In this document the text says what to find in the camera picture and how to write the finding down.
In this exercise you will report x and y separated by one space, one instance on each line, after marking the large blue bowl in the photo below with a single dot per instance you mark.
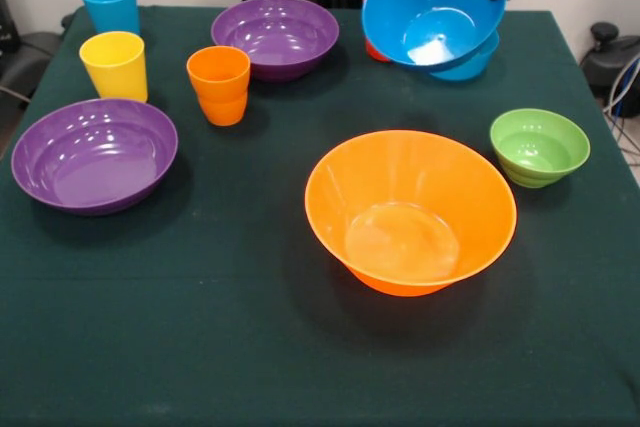
425 7

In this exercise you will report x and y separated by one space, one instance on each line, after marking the small light blue bowl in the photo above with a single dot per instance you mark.
475 67

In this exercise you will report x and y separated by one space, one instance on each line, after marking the black floor base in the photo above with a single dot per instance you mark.
615 57

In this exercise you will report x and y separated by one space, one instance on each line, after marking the red cup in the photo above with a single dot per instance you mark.
374 52

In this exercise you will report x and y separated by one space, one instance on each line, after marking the green bowl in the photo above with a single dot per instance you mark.
540 147

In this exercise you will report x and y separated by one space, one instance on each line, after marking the purple bowl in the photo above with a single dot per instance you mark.
95 162
275 32

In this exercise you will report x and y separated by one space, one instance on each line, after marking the large orange bowl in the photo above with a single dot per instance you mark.
410 197

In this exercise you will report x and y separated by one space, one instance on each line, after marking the orange cup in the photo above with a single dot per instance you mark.
220 97

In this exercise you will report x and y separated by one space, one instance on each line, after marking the blue cup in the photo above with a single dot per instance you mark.
112 7

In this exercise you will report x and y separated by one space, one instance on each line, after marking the yellow cup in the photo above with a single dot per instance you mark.
117 72

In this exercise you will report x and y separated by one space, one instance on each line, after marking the dark green tablecloth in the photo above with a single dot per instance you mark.
200 297

